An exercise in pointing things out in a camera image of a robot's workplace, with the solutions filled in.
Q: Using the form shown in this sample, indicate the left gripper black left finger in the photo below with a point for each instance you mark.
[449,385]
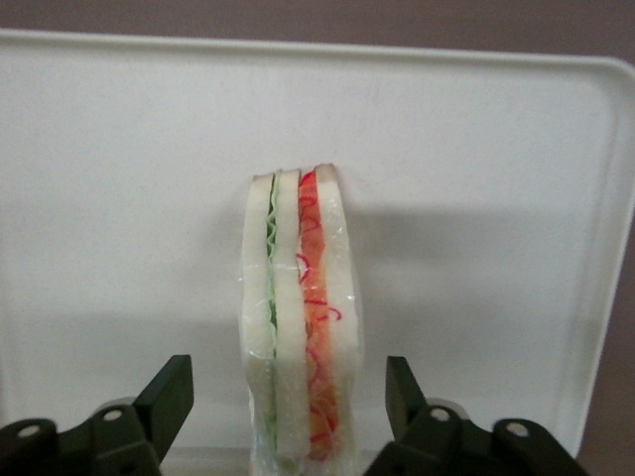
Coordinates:
[114,441]

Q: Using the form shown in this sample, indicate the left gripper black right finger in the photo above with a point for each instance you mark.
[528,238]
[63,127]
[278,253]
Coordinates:
[446,446]

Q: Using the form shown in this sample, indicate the triangle sandwich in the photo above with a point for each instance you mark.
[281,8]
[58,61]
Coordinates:
[290,322]

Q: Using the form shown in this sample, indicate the beige plastic tray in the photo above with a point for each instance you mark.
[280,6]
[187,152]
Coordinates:
[149,198]

